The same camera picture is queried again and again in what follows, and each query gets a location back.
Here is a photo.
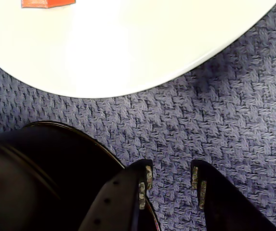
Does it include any blue woven table cloth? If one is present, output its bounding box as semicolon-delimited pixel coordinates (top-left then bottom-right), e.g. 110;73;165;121
0;0;276;231

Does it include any red cube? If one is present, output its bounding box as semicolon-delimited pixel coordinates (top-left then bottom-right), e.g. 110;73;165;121
21;0;77;10

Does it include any black round pot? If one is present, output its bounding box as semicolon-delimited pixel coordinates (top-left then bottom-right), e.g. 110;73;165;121
0;121;162;231

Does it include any white round plate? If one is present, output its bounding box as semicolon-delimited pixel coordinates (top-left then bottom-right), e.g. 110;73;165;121
0;0;276;99

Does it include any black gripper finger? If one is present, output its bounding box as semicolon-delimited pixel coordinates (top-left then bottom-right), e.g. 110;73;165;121
190;159;276;231
79;158;154;231

